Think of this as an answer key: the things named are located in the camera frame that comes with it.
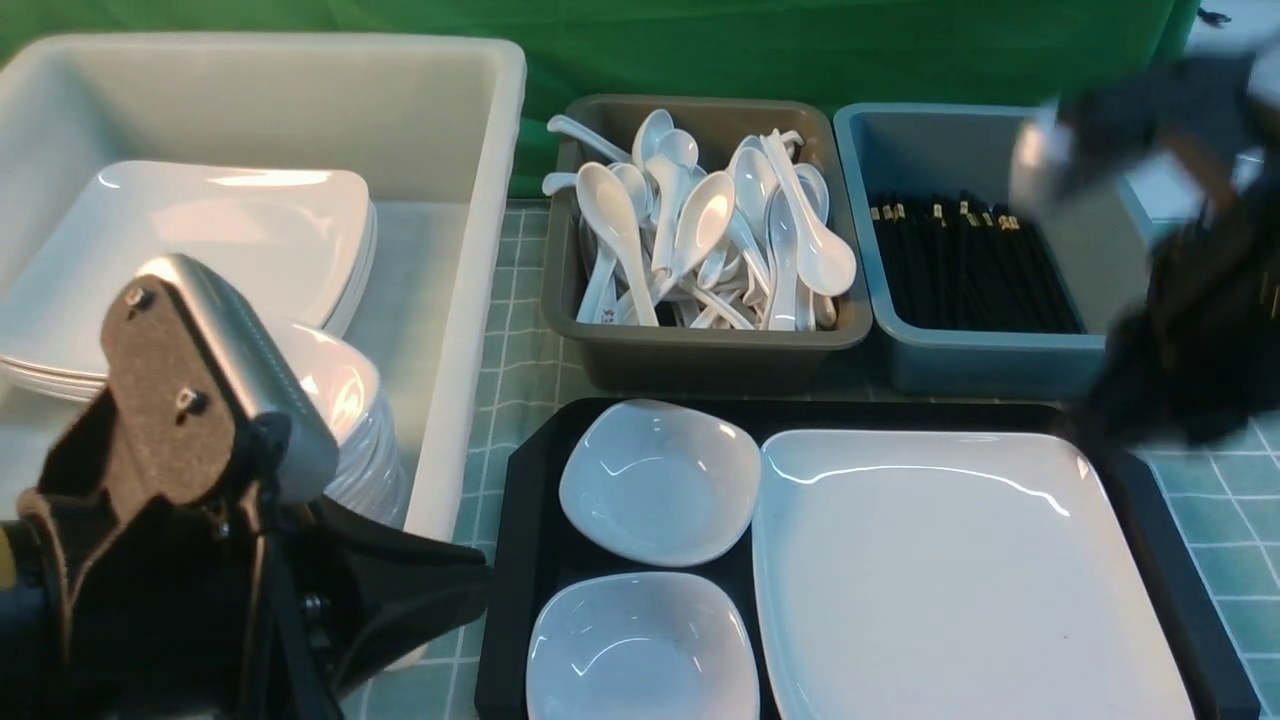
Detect white ceramic soup spoon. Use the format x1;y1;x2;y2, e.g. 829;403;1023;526
763;128;858;297

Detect large white plastic tub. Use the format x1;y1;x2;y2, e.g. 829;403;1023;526
3;32;526;541

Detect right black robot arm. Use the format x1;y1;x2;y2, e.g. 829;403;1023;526
1009;36;1279;447

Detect stack of white bowls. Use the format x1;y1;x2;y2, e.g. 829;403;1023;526
264;318;412;530

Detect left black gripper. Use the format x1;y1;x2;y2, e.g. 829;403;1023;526
3;392;492;719

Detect stack of white plates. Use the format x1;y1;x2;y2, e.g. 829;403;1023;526
1;160;378;401

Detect blue-grey chopstick bin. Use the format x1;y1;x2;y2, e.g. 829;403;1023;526
833;102;1155;400

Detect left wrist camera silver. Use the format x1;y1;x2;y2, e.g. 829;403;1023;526
101;252;338;506

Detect white spoon front left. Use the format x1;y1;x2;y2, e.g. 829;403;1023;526
576;161;659;327

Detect white spoon right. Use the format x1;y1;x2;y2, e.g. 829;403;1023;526
765;186;817;332

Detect black serving tray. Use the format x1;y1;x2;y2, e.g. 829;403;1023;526
474;398;1261;719

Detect black chopsticks in bin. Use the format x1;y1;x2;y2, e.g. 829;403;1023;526
869;191;1085;334

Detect large white square plate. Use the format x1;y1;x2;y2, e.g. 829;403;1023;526
751;429;1196;719

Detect white bowl tray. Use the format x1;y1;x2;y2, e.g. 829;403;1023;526
558;398;762;568
525;571;762;719

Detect white spoon centre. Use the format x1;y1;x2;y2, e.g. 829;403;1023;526
652;170;735;305

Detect brown spoon bin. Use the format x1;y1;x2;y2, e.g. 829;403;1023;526
540;94;874;395

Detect green backdrop cloth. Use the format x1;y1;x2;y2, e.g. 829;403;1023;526
1;1;1198;197

